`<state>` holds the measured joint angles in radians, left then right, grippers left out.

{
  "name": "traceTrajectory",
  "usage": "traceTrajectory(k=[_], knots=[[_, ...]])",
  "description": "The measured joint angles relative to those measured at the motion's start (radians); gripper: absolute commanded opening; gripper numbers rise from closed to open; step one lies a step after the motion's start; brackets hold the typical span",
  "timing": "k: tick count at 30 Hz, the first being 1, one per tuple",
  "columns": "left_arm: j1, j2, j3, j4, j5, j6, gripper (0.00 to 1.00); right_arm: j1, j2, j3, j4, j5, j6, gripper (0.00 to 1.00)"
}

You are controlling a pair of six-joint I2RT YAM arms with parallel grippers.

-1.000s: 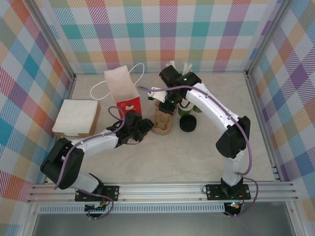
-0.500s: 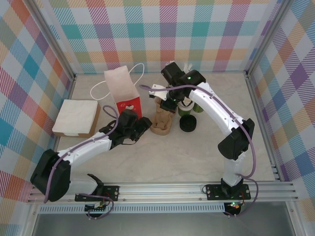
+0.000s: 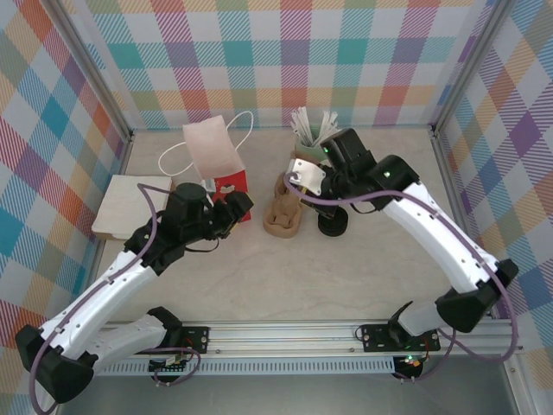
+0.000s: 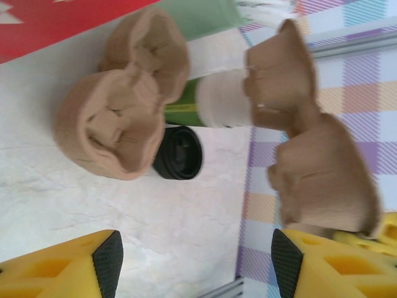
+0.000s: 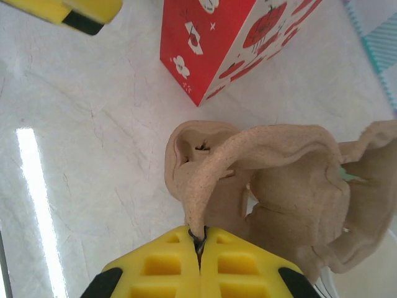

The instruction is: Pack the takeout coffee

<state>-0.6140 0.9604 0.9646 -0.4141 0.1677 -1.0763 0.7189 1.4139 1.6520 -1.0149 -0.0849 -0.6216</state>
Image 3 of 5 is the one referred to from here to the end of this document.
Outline left aluminium side rail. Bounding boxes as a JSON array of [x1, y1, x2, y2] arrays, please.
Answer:
[[84, 133, 136, 303]]

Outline right aluminium side rail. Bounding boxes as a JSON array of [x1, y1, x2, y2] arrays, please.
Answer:
[[429, 127, 496, 321]]

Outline right aluminium frame post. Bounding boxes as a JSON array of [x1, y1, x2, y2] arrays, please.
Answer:
[[429, 0, 518, 137]]

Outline left aluminium frame post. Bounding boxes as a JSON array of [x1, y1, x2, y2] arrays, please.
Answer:
[[50, 0, 136, 144]]

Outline white slotted cable duct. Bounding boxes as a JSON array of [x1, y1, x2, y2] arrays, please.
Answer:
[[116, 361, 397, 376]]

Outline aluminium frame post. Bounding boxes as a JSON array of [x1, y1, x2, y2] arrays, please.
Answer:
[[429, 0, 518, 137], [50, 0, 136, 144]]

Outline red white paper gift bag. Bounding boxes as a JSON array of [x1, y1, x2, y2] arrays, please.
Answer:
[[158, 110, 256, 224]]

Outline mint green holder cup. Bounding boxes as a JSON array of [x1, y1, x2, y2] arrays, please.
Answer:
[[295, 124, 329, 163]]

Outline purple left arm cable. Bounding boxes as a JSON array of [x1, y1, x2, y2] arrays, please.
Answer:
[[28, 183, 203, 412]]

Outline aluminium side rail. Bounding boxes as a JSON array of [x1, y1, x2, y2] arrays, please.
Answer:
[[84, 133, 136, 303], [429, 127, 496, 321]]

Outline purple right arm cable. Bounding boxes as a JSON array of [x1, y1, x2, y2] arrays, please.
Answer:
[[283, 171, 522, 362]]

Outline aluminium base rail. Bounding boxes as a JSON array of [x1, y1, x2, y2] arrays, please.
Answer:
[[86, 318, 526, 361]]

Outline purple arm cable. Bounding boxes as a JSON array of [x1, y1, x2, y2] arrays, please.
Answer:
[[28, 183, 203, 412], [283, 171, 522, 362]]

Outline black plastic cup lid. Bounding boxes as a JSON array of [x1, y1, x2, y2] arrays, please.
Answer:
[[318, 222, 348, 238], [318, 211, 349, 233]]

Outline white paper napkin stack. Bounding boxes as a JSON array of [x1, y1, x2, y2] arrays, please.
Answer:
[[92, 175, 174, 239]]

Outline brown pulp cup carrier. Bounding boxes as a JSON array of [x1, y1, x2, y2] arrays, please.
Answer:
[[270, 171, 304, 230], [263, 211, 303, 239]]

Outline left electronics board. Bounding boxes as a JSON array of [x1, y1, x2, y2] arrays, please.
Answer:
[[149, 354, 191, 375]]

